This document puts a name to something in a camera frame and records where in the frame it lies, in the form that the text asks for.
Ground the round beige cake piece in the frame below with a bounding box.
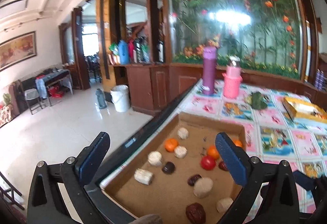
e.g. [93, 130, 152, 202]
[177, 127, 189, 140]

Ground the pink bottle with knit sleeve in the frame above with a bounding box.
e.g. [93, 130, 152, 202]
[222, 56, 242, 99]

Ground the grey water bottle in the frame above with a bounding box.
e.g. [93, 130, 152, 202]
[95, 88, 107, 109]

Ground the small tangerine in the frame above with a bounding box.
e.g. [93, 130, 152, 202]
[207, 145, 220, 160]

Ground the red jujube date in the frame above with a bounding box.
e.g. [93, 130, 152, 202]
[218, 161, 228, 171]

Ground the large orange tangerine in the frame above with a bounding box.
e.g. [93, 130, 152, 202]
[164, 138, 179, 153]

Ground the white plastic bucket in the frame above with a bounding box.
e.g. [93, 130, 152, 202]
[110, 85, 130, 113]

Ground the framed wall painting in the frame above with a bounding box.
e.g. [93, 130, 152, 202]
[0, 31, 37, 71]

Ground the yellow white box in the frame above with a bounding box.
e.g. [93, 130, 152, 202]
[283, 97, 326, 125]

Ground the dark red date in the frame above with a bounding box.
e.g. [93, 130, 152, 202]
[187, 174, 202, 186]

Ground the red cherry tomato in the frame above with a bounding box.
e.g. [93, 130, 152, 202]
[200, 155, 216, 171]

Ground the hexagonal beige cake piece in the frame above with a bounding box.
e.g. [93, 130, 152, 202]
[193, 177, 213, 198]

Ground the brown cardboard tray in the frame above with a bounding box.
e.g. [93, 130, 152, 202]
[104, 113, 245, 223]

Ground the notched beige cake piece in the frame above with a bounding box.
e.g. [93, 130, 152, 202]
[174, 145, 187, 159]

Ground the dark purple plum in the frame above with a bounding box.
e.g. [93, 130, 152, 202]
[162, 161, 176, 175]

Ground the blue thermos jug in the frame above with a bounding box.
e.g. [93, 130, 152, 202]
[118, 40, 130, 65]

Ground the brown wrinkled date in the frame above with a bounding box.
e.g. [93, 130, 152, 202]
[186, 202, 206, 224]

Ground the floral tablecloth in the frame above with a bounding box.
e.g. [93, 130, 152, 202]
[99, 81, 326, 207]

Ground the green leafy vegetable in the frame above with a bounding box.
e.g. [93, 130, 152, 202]
[245, 92, 268, 110]

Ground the purple thermos bottle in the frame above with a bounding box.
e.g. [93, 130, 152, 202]
[202, 46, 217, 96]

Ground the purple cans pair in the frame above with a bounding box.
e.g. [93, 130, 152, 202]
[314, 69, 325, 91]

